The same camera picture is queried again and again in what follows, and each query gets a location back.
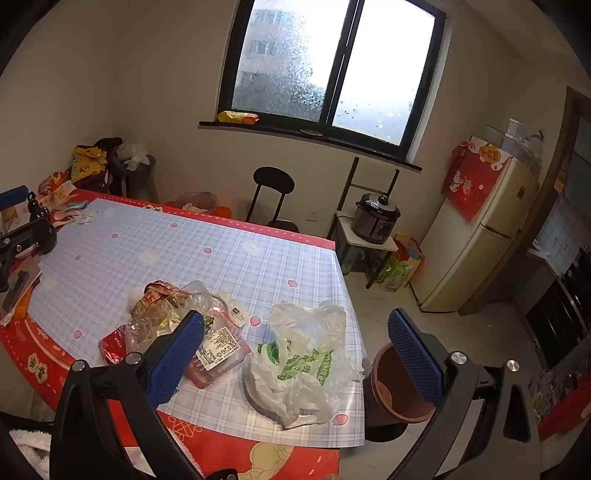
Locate yellow snack bags pile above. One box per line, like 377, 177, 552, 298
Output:
70, 146, 108, 188

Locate clear plastic container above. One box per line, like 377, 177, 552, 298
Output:
164, 281, 213, 324

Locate yellow snack packet on sill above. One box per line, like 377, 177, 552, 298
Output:
217, 110, 259, 125

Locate electric pressure cooker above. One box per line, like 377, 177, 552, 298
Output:
352, 193, 401, 244

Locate black framed window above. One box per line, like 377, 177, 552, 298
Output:
216, 1, 447, 169

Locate black round-back chair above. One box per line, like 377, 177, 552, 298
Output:
244, 166, 301, 233

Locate brown plastic trash bin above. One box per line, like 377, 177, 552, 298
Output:
363, 344, 435, 428

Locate white green plastic bag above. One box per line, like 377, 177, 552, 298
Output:
243, 301, 363, 430

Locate black kitchen stove counter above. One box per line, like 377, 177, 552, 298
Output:
515, 246, 590, 370

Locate white printed packaging card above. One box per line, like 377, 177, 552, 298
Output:
216, 291, 249, 328

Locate red-rimmed clear food tray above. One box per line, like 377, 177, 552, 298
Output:
184, 314, 250, 389

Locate small white side table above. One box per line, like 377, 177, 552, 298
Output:
331, 210, 398, 289

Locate black gourd-shaped bottle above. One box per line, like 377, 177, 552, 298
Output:
27, 191, 57, 255

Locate colourful bags beside table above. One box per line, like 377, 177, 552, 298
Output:
381, 233, 425, 292

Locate red festive cloth on fridge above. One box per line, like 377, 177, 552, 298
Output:
442, 136, 511, 222

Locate blue plaid plastic tablecloth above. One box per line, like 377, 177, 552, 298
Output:
28, 197, 367, 449

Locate cream two-door refrigerator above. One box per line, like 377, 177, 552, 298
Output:
411, 159, 539, 313

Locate gold red snack wrapper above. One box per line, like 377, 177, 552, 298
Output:
131, 280, 191, 334

